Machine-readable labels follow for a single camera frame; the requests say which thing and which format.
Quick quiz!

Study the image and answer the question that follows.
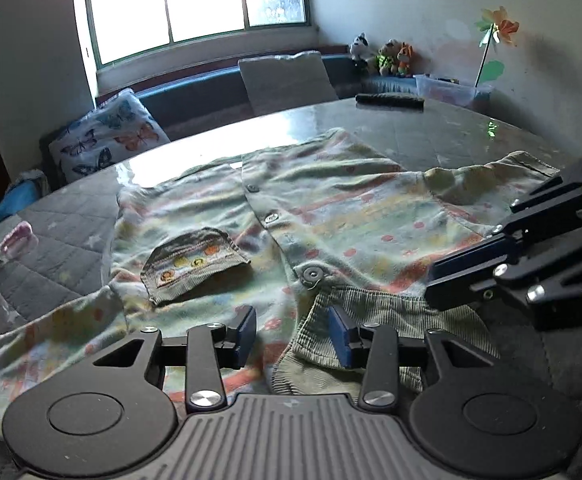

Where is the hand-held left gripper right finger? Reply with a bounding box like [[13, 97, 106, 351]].
[[328, 305, 502, 408]]

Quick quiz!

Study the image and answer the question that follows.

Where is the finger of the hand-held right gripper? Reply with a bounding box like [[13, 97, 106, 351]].
[[426, 222, 582, 332], [428, 151, 582, 281]]

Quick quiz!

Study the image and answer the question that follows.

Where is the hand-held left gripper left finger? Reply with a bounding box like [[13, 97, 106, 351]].
[[91, 305, 258, 413]]

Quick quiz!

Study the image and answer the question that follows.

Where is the striped child's shirt corduroy trim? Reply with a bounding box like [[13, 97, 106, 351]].
[[0, 127, 562, 436]]

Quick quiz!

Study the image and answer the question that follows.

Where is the clear plastic storage box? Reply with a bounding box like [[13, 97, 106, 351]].
[[414, 73, 493, 113]]

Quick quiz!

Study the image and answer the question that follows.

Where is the black remote control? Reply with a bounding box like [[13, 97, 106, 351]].
[[355, 93, 425, 112]]

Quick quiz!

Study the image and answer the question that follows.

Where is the grey quilted mat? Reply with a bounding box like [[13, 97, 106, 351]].
[[0, 180, 124, 336]]

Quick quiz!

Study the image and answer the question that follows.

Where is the orange plush toy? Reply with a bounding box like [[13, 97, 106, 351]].
[[396, 43, 416, 79]]

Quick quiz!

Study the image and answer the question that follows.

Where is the bear plush toy green vest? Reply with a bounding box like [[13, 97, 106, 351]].
[[374, 39, 398, 77]]

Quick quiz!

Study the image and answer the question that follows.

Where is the paper pinwheel on stick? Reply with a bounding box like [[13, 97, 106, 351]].
[[473, 6, 521, 87]]

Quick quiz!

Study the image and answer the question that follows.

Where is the blue bench sofa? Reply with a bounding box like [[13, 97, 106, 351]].
[[95, 51, 422, 133]]

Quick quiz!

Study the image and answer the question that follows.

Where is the black and white plush toy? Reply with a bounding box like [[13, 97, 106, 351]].
[[349, 33, 370, 67]]

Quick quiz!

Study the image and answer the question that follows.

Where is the butterfly print pillow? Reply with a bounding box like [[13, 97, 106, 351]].
[[48, 88, 173, 187]]

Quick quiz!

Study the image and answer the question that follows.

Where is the small pink object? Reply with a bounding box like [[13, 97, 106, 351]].
[[0, 223, 35, 262]]

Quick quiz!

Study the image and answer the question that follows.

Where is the grey cushion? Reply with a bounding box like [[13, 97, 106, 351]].
[[238, 51, 340, 117]]

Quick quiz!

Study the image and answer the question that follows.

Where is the blue cloth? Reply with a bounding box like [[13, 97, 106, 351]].
[[0, 179, 44, 228]]

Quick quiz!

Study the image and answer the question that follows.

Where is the window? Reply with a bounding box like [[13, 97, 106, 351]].
[[72, 0, 308, 70]]

